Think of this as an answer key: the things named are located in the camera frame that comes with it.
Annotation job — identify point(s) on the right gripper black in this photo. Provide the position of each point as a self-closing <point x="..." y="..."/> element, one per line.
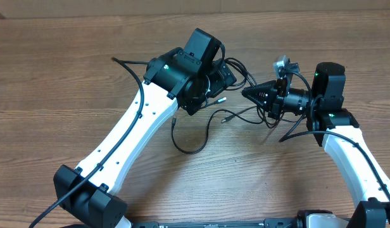
<point x="275" y="90"/>

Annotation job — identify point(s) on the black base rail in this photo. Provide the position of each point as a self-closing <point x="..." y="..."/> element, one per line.
<point x="211" y="224"/>

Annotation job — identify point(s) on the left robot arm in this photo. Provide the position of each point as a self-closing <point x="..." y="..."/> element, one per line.
<point x="185" y="77"/>

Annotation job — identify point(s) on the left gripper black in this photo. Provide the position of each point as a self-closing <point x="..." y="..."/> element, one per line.
<point x="220" y="82"/>

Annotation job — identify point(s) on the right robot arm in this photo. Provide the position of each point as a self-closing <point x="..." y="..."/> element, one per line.
<point x="336" y="131"/>

